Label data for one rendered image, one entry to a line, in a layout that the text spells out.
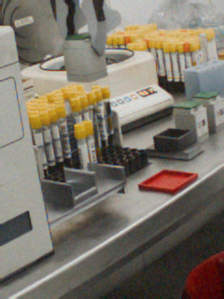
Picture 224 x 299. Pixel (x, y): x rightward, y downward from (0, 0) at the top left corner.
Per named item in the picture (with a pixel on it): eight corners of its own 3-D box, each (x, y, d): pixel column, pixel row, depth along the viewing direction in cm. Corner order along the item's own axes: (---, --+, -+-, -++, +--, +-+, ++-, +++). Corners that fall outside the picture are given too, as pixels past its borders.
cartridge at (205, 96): (216, 133, 133) (212, 97, 131) (195, 131, 136) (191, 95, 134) (226, 126, 135) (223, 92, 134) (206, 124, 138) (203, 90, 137)
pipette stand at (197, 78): (209, 122, 139) (203, 72, 137) (183, 119, 145) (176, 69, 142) (239, 108, 145) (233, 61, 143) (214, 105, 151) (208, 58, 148)
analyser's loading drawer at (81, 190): (28, 249, 92) (20, 212, 90) (-7, 238, 96) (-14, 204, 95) (127, 192, 106) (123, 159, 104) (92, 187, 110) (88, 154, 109)
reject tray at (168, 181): (174, 194, 108) (173, 189, 107) (138, 189, 112) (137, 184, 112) (198, 177, 112) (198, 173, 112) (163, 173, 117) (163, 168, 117)
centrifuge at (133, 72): (104, 142, 137) (93, 78, 134) (13, 123, 160) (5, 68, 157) (189, 107, 152) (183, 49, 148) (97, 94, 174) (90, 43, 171)
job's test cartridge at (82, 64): (86, 75, 112) (79, 34, 111) (108, 76, 109) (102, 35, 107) (66, 81, 110) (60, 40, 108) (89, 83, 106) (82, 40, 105)
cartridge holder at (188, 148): (189, 161, 121) (187, 140, 120) (146, 156, 127) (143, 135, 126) (205, 149, 124) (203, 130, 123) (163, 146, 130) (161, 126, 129)
